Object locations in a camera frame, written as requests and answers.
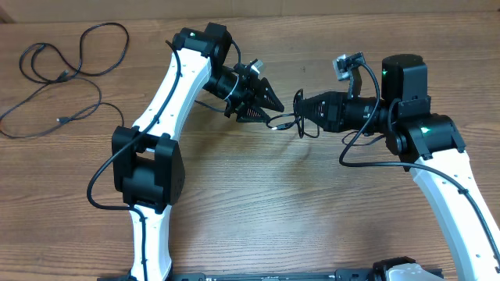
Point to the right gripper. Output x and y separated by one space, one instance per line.
334 112

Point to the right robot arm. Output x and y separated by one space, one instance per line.
429 146

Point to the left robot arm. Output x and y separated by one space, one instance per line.
148 169

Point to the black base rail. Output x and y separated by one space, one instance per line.
401 268

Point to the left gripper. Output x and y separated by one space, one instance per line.
248 98

